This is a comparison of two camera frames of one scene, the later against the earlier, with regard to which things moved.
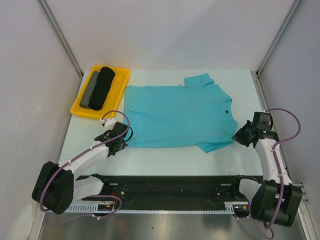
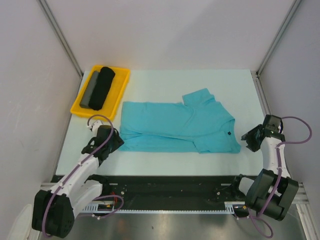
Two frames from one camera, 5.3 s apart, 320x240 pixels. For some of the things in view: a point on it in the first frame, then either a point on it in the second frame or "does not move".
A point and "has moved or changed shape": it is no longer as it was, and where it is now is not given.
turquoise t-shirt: [197, 112] has moved or changed shape
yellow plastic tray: [113, 98] does not move
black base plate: [165, 189] does not move
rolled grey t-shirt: [89, 89] does not move
